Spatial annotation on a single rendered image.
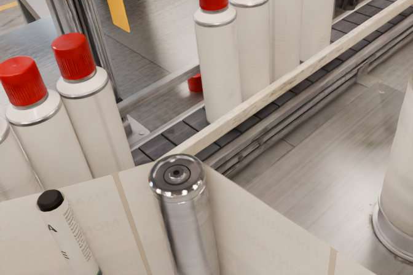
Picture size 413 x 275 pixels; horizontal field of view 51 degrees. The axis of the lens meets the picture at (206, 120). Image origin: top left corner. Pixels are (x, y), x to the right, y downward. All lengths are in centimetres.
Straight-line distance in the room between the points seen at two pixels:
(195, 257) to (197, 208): 5
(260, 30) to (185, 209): 33
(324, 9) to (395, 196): 33
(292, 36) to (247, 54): 8
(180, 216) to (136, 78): 55
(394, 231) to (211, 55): 27
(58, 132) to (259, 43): 28
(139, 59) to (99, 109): 44
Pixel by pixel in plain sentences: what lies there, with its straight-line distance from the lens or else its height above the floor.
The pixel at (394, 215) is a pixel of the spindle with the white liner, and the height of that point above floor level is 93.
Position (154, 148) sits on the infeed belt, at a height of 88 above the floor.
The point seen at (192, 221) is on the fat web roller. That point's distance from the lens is 29.
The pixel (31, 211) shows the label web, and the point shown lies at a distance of 32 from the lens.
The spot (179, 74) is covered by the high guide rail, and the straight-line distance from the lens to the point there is 56.
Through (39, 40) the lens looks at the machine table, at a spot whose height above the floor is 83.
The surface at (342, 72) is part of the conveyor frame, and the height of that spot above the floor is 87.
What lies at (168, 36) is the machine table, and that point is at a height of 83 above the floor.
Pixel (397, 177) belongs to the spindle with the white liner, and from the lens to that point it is 42.
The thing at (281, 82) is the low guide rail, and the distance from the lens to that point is 61.
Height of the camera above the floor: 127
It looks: 40 degrees down
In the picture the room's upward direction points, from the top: 7 degrees counter-clockwise
